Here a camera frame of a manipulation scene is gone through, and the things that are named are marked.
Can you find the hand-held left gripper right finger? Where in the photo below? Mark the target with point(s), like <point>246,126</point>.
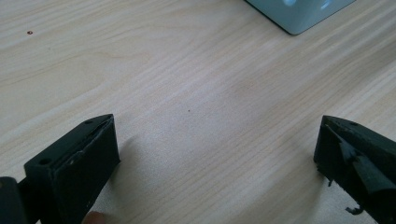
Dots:
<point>358,155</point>

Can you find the pale blue box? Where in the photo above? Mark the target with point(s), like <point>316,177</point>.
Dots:
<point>299,14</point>

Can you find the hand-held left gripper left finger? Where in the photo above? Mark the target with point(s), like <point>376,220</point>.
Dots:
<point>74,168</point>

